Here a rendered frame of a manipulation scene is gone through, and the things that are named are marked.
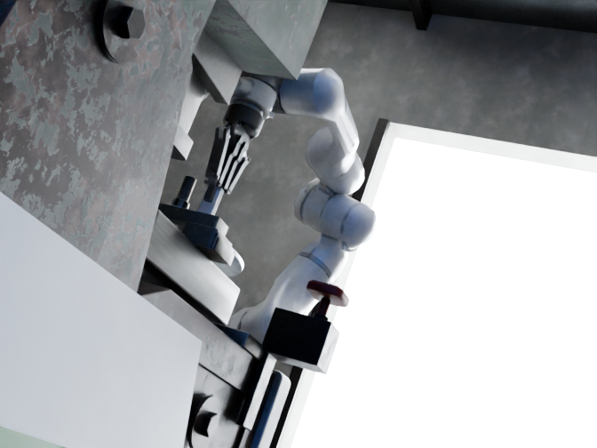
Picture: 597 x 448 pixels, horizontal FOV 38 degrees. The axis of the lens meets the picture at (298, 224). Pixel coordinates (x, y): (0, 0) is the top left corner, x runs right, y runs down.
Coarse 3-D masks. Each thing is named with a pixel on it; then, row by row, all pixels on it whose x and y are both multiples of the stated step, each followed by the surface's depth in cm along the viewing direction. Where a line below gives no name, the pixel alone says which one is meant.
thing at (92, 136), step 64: (0, 0) 70; (64, 0) 75; (128, 0) 82; (0, 64) 69; (64, 64) 77; (128, 64) 85; (0, 128) 71; (64, 128) 78; (128, 128) 87; (64, 192) 80; (128, 192) 90; (128, 256) 92; (192, 320) 109
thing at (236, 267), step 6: (234, 252) 144; (234, 258) 146; (240, 258) 146; (216, 264) 153; (222, 264) 152; (234, 264) 149; (240, 264) 148; (222, 270) 155; (228, 270) 154; (234, 270) 153; (240, 270) 151
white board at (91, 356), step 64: (0, 192) 70; (0, 256) 70; (64, 256) 79; (0, 320) 70; (64, 320) 79; (128, 320) 91; (0, 384) 70; (64, 384) 80; (128, 384) 91; (192, 384) 107
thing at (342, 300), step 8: (312, 280) 133; (312, 288) 132; (320, 288) 131; (328, 288) 131; (336, 288) 131; (320, 296) 134; (328, 296) 133; (336, 296) 131; (344, 296) 132; (320, 304) 133; (328, 304) 133; (336, 304) 136; (344, 304) 134; (320, 312) 133
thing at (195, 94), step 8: (192, 72) 133; (192, 80) 133; (200, 80) 136; (192, 88) 134; (200, 88) 136; (192, 96) 134; (200, 96) 137; (184, 104) 133; (192, 104) 135; (184, 112) 133; (192, 112) 135; (184, 120) 134; (192, 120) 136; (184, 128) 134
